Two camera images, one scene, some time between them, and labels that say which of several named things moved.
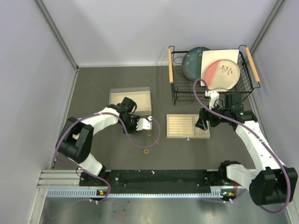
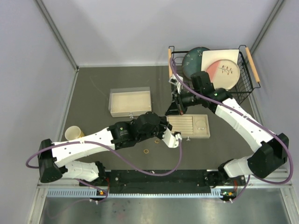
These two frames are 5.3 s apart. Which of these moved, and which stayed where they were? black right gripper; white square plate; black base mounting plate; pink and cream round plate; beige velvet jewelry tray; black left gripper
Moved: black left gripper; black right gripper
Stayed: pink and cream round plate; black base mounting plate; beige velvet jewelry tray; white square plate
